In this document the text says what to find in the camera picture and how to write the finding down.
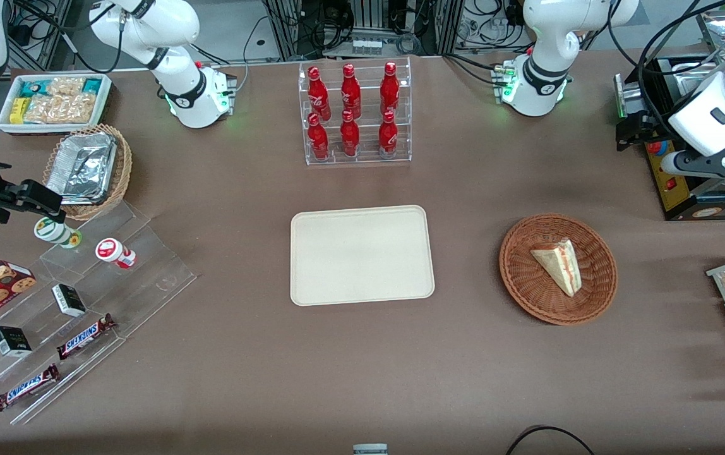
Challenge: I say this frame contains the white rectangular snack bin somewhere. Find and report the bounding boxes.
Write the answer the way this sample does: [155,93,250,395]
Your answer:
[0,73,112,135]

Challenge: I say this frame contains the red cola bottle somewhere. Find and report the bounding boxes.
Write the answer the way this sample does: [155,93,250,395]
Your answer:
[308,112,330,161]
[308,66,332,121]
[341,63,362,119]
[378,111,398,159]
[340,110,361,157]
[380,61,400,116]

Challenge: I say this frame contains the cream plastic tray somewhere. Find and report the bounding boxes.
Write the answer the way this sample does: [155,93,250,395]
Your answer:
[291,205,436,307]

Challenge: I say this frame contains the clear acrylic stepped stand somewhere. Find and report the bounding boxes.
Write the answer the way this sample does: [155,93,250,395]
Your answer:
[0,201,198,425]

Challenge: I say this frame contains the green lid sunflower jar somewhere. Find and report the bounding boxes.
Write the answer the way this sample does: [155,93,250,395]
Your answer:
[34,216,83,249]

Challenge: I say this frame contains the Snickers chocolate bar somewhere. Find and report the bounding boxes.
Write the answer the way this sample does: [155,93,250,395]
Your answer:
[56,314,117,361]
[0,363,61,413]

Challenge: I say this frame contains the oval tan wicker basket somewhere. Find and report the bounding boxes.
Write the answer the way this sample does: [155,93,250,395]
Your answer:
[42,124,133,221]

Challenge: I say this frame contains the small clear cracker bag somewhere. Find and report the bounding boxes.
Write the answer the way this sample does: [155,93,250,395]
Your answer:
[48,77,85,97]

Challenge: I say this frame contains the black looped cable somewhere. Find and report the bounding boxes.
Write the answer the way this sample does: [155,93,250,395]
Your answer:
[505,425,597,455]

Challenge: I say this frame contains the small black carton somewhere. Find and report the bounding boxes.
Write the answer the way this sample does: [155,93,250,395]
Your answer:
[52,283,87,318]
[0,325,33,358]

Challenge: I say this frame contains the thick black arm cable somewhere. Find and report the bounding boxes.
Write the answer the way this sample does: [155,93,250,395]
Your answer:
[608,0,717,127]

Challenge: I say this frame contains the round brown wicker basket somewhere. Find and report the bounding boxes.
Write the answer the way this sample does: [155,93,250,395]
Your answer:
[499,213,619,327]

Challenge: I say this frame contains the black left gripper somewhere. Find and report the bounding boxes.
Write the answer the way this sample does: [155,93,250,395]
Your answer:
[615,112,725,184]

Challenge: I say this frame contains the triangular sandwich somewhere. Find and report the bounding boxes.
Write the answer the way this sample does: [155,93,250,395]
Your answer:
[530,238,583,298]

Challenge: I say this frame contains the large clear cracker bag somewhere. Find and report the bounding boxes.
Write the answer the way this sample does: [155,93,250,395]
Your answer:
[23,94,97,124]

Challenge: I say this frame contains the aluminium frame rack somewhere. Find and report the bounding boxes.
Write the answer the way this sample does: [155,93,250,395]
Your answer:
[261,0,461,59]

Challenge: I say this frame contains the silver foil packet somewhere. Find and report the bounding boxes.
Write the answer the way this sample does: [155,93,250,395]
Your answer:
[47,131,117,204]

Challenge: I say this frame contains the clear acrylic bottle rack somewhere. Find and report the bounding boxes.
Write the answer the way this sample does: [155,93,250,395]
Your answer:
[298,57,412,166]

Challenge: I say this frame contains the red lid white jar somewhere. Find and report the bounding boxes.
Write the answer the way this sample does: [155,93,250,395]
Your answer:
[95,238,137,269]

